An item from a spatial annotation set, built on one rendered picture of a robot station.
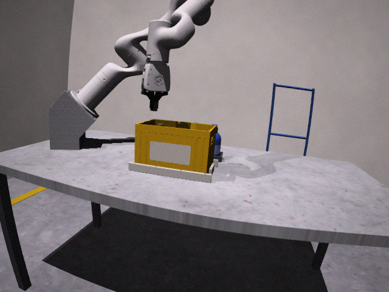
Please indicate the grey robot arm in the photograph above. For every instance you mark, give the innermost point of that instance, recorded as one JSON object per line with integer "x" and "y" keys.
{"x": 161, "y": 36}

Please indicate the black tray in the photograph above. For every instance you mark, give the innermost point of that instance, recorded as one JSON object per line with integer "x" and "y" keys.
{"x": 219, "y": 157}

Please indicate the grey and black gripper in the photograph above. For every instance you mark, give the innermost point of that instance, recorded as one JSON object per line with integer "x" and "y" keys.
{"x": 156, "y": 79}

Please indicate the blue bottle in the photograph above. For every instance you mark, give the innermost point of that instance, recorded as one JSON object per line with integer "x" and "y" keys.
{"x": 217, "y": 143}

